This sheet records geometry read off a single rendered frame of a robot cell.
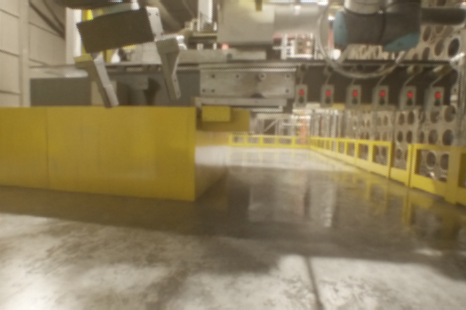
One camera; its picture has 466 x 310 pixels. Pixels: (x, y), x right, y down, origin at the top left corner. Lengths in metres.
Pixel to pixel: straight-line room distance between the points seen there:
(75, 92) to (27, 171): 0.75
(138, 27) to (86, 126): 1.50
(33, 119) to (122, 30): 1.80
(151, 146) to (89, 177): 0.51
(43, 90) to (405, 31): 2.61
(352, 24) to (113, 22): 0.59
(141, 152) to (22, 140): 0.94
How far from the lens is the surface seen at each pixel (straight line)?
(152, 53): 2.27
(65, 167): 2.05
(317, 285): 0.84
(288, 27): 2.15
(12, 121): 2.37
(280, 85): 1.89
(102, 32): 0.50
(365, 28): 0.82
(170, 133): 1.61
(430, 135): 4.16
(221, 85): 1.93
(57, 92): 2.66
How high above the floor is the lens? 0.43
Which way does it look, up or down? 5 degrees down
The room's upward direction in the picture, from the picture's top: 2 degrees clockwise
